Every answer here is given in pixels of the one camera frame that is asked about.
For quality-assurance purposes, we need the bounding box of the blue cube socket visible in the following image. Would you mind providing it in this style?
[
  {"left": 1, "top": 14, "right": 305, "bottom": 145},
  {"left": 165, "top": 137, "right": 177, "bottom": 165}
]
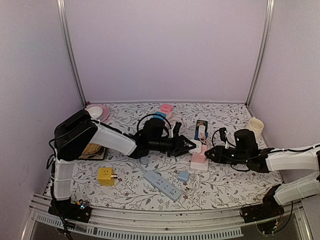
[{"left": 194, "top": 125, "right": 208, "bottom": 141}]

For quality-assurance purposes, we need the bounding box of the pink cube socket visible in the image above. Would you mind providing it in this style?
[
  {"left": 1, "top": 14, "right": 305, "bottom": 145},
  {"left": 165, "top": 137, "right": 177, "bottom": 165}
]
[{"left": 191, "top": 145, "right": 208, "bottom": 164}]

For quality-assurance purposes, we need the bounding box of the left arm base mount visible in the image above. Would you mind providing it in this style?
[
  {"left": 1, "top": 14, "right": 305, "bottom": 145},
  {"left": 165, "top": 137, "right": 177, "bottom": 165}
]
[{"left": 48, "top": 186, "right": 92, "bottom": 223}]

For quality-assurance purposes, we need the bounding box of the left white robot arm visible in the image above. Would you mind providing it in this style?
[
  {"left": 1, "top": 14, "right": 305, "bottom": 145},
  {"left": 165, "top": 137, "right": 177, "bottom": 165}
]
[{"left": 49, "top": 109, "right": 197, "bottom": 217}]

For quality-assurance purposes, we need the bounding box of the yellow woven basket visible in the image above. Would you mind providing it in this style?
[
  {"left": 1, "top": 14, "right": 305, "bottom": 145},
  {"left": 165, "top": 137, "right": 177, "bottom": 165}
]
[{"left": 82, "top": 143, "right": 103, "bottom": 155}]

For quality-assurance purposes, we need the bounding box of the pink plate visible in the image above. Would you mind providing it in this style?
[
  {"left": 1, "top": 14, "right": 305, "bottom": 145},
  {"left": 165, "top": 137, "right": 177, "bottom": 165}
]
[{"left": 84, "top": 104, "right": 110, "bottom": 122}]

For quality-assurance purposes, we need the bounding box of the white power strip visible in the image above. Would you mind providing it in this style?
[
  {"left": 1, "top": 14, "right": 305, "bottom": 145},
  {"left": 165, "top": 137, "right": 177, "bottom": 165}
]
[{"left": 190, "top": 119, "right": 210, "bottom": 173}]

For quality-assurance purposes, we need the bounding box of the light blue power strip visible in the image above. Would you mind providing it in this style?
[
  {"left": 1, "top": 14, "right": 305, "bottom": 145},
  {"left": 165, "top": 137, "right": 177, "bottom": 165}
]
[{"left": 144, "top": 170, "right": 182, "bottom": 201}]

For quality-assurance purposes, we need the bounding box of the cream mug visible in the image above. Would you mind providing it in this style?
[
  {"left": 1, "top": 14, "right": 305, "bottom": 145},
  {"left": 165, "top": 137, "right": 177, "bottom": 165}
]
[{"left": 246, "top": 117, "right": 264, "bottom": 141}]

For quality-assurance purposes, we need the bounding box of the blue case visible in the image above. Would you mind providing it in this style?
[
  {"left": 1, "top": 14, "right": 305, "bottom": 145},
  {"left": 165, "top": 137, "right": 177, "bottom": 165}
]
[{"left": 153, "top": 111, "right": 167, "bottom": 120}]

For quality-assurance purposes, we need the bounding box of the white charger with cable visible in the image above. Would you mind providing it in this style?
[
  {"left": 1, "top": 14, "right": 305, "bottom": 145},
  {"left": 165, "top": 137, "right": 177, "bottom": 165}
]
[{"left": 198, "top": 128, "right": 208, "bottom": 145}]

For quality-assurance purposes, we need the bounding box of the dark green cube socket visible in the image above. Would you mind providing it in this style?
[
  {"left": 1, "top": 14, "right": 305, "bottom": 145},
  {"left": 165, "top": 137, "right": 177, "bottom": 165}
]
[{"left": 196, "top": 119, "right": 208, "bottom": 131}]

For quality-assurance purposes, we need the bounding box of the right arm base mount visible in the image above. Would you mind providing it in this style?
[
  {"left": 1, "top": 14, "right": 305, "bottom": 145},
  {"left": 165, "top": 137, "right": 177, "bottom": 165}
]
[{"left": 239, "top": 184, "right": 285, "bottom": 223}]

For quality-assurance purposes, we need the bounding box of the right aluminium frame post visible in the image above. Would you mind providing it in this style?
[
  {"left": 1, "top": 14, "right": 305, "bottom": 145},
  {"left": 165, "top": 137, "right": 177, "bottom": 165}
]
[{"left": 245, "top": 0, "right": 275, "bottom": 109}]

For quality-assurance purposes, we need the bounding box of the light blue plug adapter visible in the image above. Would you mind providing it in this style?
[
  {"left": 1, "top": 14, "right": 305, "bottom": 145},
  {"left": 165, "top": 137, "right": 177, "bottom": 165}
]
[{"left": 177, "top": 171, "right": 190, "bottom": 183}]

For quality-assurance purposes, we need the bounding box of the pink case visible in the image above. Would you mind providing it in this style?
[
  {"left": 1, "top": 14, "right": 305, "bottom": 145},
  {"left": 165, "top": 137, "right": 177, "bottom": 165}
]
[{"left": 160, "top": 103, "right": 174, "bottom": 113}]

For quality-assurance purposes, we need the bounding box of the left aluminium frame post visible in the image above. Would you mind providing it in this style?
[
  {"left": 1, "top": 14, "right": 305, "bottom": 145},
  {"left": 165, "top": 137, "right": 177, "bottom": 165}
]
[{"left": 56, "top": 0, "right": 87, "bottom": 107}]

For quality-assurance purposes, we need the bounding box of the white pink coiled cable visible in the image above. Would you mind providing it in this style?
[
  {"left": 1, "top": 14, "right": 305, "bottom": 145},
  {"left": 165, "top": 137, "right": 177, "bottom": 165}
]
[{"left": 163, "top": 112, "right": 187, "bottom": 133}]

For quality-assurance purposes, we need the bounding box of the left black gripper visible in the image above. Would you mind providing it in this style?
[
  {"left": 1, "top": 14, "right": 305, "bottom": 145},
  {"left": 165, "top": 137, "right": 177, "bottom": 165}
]
[{"left": 149, "top": 133, "right": 197, "bottom": 158}]

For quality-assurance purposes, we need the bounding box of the white bowl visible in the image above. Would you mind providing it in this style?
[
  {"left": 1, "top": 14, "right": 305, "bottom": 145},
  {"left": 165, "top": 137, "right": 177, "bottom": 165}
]
[{"left": 85, "top": 106, "right": 103, "bottom": 120}]

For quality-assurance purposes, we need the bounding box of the aluminium frame post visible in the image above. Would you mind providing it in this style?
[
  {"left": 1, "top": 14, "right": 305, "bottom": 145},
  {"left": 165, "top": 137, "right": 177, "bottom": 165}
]
[
  {"left": 245, "top": 0, "right": 275, "bottom": 109},
  {"left": 56, "top": 0, "right": 87, "bottom": 107}
]

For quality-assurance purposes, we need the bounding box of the yellow cube socket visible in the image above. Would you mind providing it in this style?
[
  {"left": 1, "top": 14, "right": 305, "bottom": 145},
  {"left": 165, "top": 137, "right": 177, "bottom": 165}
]
[{"left": 97, "top": 167, "right": 118, "bottom": 186}]

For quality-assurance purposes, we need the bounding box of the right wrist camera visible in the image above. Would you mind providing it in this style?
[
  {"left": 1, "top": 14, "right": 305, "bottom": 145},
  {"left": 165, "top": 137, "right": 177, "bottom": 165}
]
[{"left": 218, "top": 127, "right": 230, "bottom": 149}]

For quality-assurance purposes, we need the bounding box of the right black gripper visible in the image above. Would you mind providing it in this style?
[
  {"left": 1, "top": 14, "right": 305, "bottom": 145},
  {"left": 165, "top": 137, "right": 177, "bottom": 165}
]
[{"left": 204, "top": 146, "right": 249, "bottom": 165}]

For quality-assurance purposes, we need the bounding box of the white power strip cable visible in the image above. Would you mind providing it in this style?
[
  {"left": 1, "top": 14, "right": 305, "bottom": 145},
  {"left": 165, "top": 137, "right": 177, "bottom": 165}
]
[{"left": 183, "top": 170, "right": 203, "bottom": 195}]

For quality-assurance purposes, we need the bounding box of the front aluminium rail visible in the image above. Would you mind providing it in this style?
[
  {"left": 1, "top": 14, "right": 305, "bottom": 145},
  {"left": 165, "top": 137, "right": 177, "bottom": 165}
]
[{"left": 21, "top": 194, "right": 311, "bottom": 240}]

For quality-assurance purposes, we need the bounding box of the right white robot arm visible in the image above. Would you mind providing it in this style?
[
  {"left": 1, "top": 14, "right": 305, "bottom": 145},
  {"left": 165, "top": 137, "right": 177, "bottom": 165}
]
[{"left": 204, "top": 129, "right": 320, "bottom": 218}]

